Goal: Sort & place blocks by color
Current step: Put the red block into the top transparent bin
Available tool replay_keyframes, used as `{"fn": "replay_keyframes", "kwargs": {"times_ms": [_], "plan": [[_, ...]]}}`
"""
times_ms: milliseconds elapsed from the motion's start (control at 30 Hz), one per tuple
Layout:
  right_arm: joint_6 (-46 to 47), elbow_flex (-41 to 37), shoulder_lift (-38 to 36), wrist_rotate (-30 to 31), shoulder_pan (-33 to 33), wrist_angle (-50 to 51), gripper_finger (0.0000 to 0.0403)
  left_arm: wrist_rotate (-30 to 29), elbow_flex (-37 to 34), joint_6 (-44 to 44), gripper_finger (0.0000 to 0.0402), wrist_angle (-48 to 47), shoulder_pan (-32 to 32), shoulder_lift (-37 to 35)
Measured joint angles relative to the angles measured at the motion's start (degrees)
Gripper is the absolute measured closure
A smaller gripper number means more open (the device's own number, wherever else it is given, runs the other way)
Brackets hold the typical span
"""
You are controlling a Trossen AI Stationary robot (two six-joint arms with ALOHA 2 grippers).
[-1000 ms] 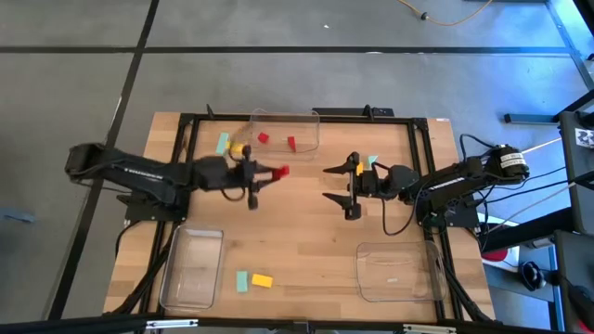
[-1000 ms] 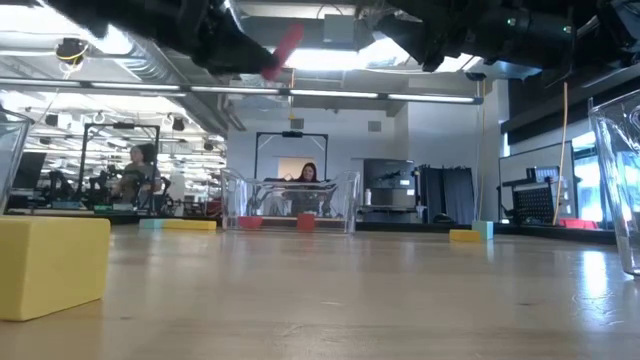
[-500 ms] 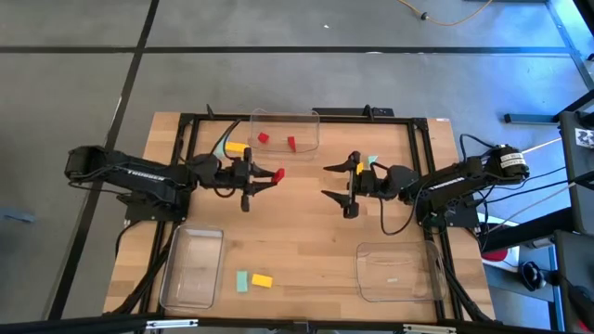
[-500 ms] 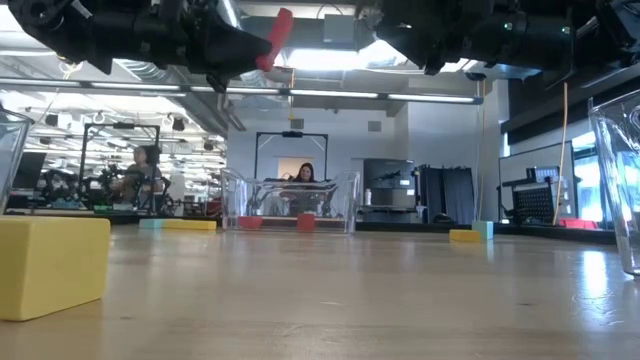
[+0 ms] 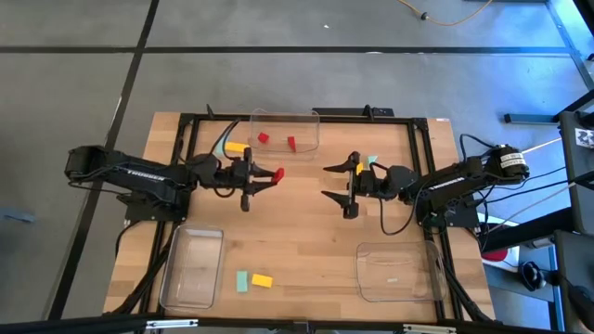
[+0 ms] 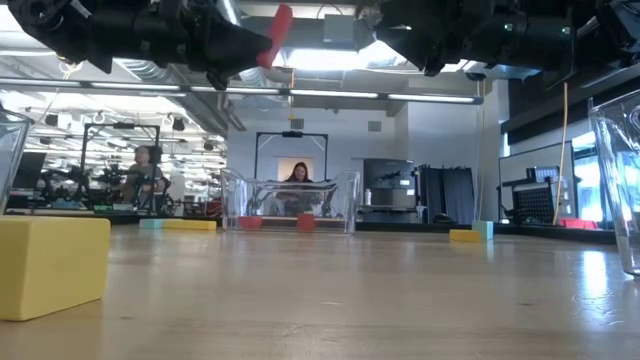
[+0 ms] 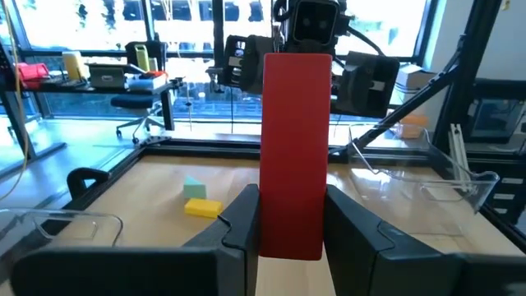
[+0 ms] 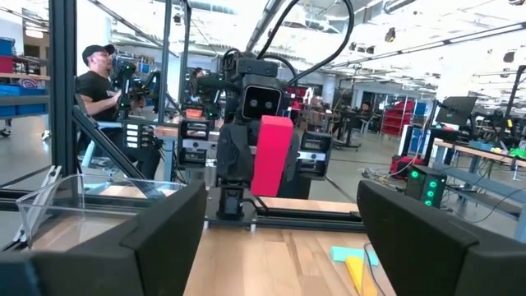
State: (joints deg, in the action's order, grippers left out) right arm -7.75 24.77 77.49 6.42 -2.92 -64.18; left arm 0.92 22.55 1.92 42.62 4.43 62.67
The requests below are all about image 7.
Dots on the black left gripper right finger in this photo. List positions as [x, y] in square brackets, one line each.
[390, 267]

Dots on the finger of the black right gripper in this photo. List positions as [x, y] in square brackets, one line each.
[365, 86]
[246, 61]

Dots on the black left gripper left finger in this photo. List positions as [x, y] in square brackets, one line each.
[164, 271]

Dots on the teal triangular block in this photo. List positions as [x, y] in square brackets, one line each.
[194, 190]

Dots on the long red block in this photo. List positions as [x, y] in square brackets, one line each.
[296, 164]

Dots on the diagonal black strut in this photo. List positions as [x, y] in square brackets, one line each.
[411, 103]

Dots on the orange box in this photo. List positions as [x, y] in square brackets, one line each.
[413, 126]

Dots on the flat yellow block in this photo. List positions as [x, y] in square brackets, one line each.
[203, 207]

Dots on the clear plastic bin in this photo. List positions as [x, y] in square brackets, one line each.
[82, 230]
[485, 181]

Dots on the black desk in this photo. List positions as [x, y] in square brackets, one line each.
[166, 107]

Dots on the white flat box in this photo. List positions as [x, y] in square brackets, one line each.
[146, 82]

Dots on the yellow-green container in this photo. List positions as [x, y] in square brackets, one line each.
[142, 57]

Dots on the black office chair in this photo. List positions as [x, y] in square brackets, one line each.
[131, 103]

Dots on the dark monitor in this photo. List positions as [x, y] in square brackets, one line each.
[497, 117]

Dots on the grey box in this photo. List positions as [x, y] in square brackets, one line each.
[107, 76]

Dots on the yellow container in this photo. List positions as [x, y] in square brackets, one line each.
[74, 66]

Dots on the red plastic bin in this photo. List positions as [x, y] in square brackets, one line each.
[33, 74]

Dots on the black pegboard rack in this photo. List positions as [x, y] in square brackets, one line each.
[8, 82]

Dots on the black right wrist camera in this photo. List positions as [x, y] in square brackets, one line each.
[314, 20]

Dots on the black table frame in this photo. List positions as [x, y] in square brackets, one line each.
[197, 146]

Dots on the black frame post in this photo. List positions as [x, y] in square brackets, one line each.
[472, 61]

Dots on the white metal bracket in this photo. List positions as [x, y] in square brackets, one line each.
[458, 156]

